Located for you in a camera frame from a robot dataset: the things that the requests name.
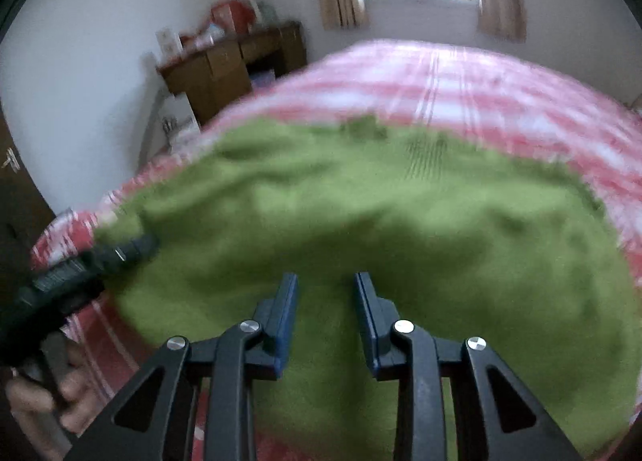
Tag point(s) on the brown wooden desk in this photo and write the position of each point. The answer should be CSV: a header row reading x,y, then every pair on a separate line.
x,y
225,65

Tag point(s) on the dark wooden door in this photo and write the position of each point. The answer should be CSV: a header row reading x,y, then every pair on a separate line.
x,y
20,200

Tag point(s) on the person's left hand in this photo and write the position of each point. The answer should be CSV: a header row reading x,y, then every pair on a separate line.
x,y
75,391

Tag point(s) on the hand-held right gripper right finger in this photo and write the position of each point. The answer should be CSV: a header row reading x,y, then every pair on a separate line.
x,y
365,325

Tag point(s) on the green knit sweater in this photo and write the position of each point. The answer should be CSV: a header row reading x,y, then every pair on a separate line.
x,y
401,220

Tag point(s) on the red packaging bag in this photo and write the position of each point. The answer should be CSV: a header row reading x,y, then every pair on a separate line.
x,y
230,14

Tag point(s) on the red plaid bed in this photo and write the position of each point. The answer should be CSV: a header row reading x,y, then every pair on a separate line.
x,y
451,80

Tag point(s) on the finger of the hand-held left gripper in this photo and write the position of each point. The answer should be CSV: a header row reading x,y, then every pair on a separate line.
x,y
135,248

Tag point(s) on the white upright card box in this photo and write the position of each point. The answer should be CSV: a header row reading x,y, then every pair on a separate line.
x,y
168,43

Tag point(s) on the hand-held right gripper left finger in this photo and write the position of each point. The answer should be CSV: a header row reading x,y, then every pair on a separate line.
x,y
287,320

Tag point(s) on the white cardboard box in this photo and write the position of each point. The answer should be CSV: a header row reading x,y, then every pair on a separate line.
x,y
178,127

